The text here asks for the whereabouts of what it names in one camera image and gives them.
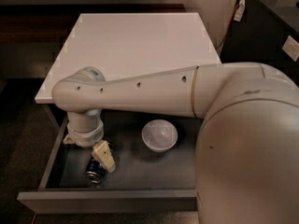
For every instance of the black side cabinet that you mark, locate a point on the black side cabinet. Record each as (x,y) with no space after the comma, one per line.
(261,33)

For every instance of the white cable tag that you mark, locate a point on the white cable tag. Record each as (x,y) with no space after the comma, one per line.
(240,10)

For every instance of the grey drawer cabinet white top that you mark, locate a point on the grey drawer cabinet white top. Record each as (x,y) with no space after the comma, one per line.
(144,62)

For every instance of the dark wooden bench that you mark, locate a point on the dark wooden bench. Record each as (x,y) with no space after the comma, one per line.
(53,23)

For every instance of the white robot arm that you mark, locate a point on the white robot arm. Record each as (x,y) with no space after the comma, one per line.
(247,151)

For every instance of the blue pepsi can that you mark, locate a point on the blue pepsi can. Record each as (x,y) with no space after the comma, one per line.
(95,171)

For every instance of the white label on cabinet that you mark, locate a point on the white label on cabinet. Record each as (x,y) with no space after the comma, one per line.
(291,48)

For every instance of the white bowl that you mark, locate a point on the white bowl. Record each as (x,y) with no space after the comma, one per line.
(159,135)

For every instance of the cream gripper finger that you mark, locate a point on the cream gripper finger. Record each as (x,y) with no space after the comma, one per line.
(102,153)

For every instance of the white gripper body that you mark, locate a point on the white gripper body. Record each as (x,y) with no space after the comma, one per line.
(88,135)

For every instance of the grey top drawer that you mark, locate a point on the grey top drawer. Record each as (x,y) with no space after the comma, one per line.
(144,181)

